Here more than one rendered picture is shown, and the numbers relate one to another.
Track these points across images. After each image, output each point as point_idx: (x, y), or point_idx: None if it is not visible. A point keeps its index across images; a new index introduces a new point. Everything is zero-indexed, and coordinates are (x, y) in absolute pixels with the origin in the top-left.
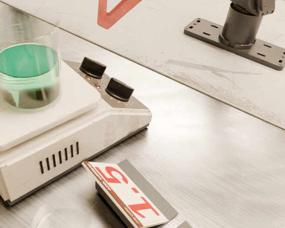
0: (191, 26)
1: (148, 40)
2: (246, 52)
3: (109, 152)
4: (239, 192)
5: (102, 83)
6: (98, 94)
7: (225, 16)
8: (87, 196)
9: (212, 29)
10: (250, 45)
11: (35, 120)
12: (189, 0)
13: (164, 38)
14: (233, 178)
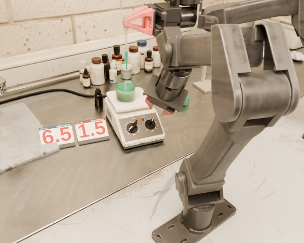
0: None
1: None
2: (175, 217)
3: (116, 136)
4: (75, 164)
5: (141, 126)
6: (118, 109)
7: (252, 242)
8: None
9: (214, 210)
10: (181, 219)
11: (113, 98)
12: (284, 223)
13: None
14: (82, 165)
